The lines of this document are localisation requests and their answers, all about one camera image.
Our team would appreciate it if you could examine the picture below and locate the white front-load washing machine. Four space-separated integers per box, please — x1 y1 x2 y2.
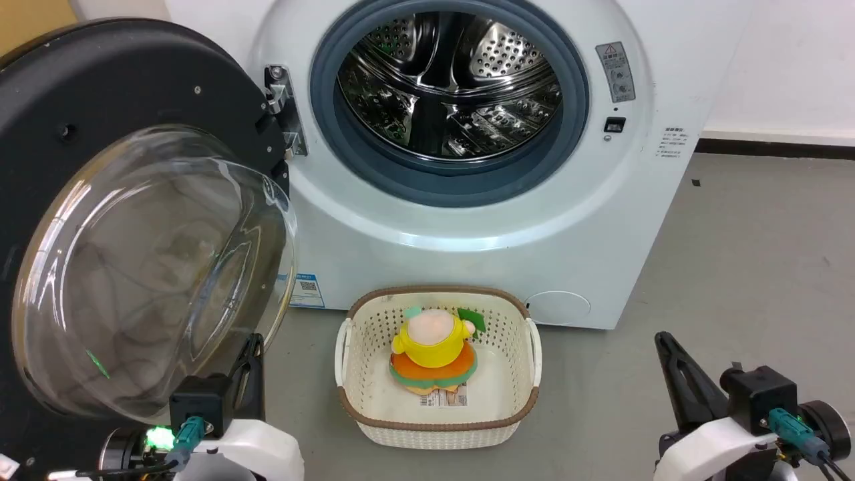
164 0 759 331

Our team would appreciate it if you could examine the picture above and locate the blue QR code sticker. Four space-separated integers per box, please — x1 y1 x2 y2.
289 272 327 310

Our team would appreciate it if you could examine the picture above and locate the yellow and orange plush doll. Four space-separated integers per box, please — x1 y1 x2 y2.
389 306 487 395

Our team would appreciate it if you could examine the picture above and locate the round white filter cover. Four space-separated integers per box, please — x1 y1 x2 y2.
524 291 592 327

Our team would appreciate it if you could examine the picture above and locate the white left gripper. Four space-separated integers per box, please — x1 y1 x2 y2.
179 333 305 481

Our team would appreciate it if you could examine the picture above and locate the brown wooden panel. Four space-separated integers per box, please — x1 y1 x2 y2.
0 0 78 58

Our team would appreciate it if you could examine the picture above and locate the white laundry basket brown rim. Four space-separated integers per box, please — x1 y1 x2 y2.
334 286 543 450

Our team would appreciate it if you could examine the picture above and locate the grey warning sticker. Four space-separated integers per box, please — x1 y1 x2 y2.
595 41 637 104

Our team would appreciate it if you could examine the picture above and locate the teal plug gripper cable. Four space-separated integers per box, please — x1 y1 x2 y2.
73 416 205 479
767 408 844 481

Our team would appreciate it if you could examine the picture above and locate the metal door hinge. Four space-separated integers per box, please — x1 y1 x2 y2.
265 65 309 158

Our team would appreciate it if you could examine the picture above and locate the black wall baseboard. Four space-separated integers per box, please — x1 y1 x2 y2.
695 137 855 162

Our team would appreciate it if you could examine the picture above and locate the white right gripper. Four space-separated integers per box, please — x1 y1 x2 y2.
653 331 780 481

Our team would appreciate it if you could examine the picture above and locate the white printed doll tag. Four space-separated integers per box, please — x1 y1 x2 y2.
419 387 469 409

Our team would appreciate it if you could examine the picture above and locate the teal plug left gripper cable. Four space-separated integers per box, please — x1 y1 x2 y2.
73 416 205 479

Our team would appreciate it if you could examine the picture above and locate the steel washer drum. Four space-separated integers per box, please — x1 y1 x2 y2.
337 10 563 161

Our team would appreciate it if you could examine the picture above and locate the black washer door with glass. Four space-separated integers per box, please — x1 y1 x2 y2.
0 18 299 481

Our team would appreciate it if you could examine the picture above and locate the teal plug right gripper cable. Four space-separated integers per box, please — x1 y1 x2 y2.
767 408 844 481

